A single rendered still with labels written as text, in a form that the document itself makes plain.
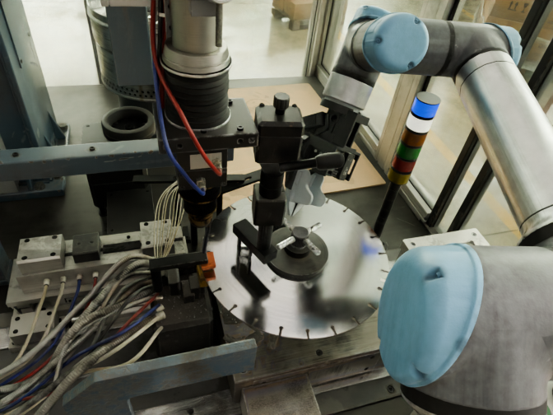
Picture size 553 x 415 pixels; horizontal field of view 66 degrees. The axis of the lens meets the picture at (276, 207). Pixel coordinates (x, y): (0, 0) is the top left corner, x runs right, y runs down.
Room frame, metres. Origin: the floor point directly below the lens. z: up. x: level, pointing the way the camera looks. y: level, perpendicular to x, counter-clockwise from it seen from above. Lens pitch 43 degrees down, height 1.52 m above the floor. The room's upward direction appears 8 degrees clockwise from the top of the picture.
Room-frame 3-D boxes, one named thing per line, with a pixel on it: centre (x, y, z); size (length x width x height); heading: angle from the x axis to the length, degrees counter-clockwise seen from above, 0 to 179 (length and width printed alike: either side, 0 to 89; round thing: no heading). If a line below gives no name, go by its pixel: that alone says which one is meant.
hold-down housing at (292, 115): (0.45, 0.01, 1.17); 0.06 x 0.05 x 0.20; 103
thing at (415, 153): (0.73, -0.24, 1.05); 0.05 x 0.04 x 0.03; 22
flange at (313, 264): (0.50, -0.05, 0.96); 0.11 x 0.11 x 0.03
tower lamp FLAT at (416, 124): (0.73, -0.24, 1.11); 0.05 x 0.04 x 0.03; 22
